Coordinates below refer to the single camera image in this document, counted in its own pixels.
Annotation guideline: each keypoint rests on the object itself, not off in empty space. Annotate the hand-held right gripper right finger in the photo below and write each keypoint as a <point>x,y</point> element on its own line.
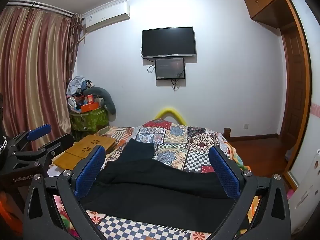
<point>225,172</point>

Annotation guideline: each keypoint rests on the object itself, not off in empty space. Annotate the green patterned storage bag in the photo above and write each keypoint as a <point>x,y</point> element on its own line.
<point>88,120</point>

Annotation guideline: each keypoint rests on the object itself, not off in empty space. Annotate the curtain rod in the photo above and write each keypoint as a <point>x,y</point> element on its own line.
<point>40,7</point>

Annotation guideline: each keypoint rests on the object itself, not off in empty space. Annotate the small black monitor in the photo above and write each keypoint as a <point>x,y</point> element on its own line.
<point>170,68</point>

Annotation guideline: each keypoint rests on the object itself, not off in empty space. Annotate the white air conditioner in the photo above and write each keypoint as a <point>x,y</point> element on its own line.
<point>107,16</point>

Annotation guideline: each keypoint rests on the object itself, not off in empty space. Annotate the yellow foam tube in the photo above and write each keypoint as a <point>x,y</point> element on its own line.
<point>170,111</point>

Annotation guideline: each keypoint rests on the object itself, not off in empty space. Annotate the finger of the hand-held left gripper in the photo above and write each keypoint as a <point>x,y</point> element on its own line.
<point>38,131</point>
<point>58,142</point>

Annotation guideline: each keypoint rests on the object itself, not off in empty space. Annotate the striped pink curtain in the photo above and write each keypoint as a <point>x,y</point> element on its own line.
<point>32,67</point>

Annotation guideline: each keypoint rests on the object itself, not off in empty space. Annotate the air conditioner pipe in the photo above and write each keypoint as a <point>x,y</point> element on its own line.
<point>82,37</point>

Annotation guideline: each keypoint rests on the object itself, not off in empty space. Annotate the wooden door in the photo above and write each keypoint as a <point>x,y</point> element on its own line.
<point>293,92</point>

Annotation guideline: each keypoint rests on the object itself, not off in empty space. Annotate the orange box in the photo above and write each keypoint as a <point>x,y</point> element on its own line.
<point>90,107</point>

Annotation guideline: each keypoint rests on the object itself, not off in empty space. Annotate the wooden bed post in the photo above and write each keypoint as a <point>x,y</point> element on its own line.
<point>226,132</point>

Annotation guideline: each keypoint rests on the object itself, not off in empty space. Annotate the wooden overhead cabinet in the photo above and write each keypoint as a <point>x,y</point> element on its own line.
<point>267,2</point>

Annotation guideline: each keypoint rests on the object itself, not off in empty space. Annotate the white cloth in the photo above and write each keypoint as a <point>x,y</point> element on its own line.
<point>54,171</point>

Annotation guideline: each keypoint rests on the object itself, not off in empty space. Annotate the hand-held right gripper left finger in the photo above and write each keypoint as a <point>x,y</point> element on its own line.
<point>90,172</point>

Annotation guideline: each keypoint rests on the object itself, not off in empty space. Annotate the black wall television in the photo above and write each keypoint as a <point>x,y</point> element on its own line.
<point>168,41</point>

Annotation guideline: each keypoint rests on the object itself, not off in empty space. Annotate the black pants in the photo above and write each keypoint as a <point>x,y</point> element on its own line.
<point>155,187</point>

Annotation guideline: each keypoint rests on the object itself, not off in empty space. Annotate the wall socket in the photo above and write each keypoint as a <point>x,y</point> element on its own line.
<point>246,126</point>

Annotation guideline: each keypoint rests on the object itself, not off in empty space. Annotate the orange fleece blanket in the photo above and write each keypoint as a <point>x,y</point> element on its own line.
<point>237,157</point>

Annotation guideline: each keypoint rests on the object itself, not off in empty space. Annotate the grey plush pillow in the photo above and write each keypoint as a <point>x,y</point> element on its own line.
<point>108,102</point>

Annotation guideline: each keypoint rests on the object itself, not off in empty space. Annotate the small red box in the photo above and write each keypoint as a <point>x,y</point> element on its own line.
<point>89,98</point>

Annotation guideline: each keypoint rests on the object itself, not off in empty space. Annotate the wooden lap table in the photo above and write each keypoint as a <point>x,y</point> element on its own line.
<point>82,147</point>

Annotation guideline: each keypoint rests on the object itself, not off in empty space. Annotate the pile of clothes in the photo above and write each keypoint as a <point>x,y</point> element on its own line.
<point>76,83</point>

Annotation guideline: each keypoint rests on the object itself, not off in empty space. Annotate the white sliding wardrobe door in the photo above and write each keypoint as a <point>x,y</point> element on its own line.
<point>310,105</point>

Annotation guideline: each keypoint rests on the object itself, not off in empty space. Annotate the patchwork printed blanket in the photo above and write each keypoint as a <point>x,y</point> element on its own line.
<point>175,135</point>

